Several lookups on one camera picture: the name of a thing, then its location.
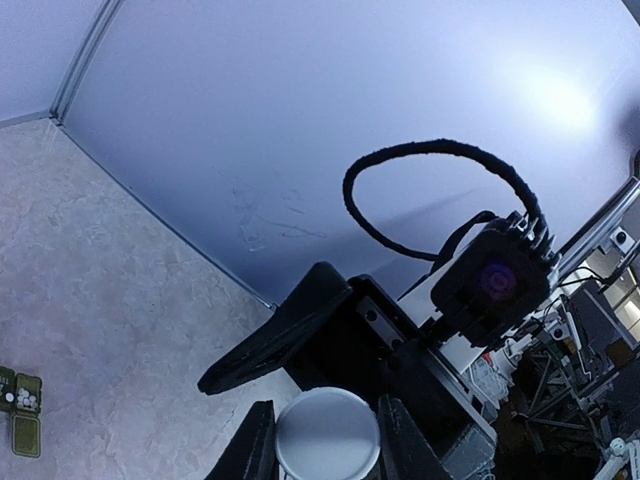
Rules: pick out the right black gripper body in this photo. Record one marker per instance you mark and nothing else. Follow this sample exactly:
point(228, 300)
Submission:
point(368, 346)

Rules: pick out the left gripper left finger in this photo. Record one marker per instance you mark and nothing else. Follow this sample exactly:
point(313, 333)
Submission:
point(250, 454)

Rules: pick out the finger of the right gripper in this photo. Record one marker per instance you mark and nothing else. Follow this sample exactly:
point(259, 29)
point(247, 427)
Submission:
point(280, 330)

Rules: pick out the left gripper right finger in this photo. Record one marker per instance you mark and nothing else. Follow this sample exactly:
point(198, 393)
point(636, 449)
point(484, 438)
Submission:
point(405, 453)

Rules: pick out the small white pill bottle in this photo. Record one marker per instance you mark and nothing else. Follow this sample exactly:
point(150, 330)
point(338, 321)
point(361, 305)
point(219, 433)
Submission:
point(327, 433)

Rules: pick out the green pill organizer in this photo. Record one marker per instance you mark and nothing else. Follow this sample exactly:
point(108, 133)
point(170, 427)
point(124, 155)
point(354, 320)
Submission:
point(21, 399)

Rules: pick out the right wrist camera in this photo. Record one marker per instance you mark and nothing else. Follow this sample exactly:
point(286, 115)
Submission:
point(499, 278)

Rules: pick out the right aluminium frame post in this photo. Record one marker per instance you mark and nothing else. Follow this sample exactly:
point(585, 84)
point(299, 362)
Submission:
point(82, 59)

